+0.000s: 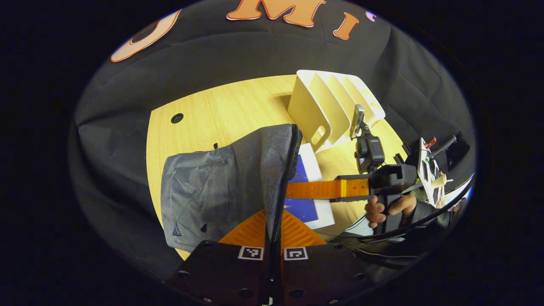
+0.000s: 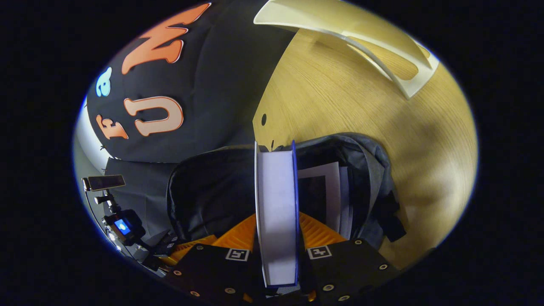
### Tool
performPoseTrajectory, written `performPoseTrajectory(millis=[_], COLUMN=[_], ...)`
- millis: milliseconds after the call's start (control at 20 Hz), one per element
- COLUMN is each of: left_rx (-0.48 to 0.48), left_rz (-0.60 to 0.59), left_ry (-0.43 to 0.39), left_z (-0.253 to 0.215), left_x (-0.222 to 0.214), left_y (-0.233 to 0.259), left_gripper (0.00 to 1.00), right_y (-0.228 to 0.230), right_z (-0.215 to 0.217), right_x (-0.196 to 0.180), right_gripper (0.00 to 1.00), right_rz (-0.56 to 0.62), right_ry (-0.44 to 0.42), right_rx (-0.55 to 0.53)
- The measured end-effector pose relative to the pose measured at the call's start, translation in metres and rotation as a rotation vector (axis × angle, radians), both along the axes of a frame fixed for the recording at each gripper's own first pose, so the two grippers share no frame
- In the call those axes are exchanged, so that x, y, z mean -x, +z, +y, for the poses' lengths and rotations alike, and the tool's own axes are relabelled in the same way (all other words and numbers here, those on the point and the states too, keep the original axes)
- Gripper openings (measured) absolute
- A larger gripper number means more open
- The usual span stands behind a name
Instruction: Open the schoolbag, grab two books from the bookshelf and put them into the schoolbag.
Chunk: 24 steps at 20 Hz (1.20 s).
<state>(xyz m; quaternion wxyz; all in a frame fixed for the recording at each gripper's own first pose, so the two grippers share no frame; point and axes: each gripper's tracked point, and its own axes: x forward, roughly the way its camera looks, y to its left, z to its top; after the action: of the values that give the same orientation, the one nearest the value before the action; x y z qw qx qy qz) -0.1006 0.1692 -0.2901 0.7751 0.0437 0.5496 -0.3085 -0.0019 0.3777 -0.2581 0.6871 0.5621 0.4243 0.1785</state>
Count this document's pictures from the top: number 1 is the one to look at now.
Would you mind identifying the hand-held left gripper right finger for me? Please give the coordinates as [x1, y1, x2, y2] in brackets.
[274, 210, 375, 305]

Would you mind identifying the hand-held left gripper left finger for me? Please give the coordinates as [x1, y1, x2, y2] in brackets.
[167, 209, 273, 305]

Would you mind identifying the blue and white book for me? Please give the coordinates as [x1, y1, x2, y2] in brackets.
[284, 142, 336, 230]

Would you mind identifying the white bookshelf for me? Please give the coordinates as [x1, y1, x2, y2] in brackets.
[287, 70, 386, 153]

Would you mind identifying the grey schoolbag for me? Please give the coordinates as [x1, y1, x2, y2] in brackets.
[160, 123, 303, 252]

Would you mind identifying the white circuit board device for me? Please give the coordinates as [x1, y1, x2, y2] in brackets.
[416, 137, 454, 209]

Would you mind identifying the black box device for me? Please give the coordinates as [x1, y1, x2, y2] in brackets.
[434, 133, 471, 170]

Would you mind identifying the black backdrop cloth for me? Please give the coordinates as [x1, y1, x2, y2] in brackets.
[70, 0, 476, 277]

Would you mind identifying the black cable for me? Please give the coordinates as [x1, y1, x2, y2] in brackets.
[340, 178, 476, 270]

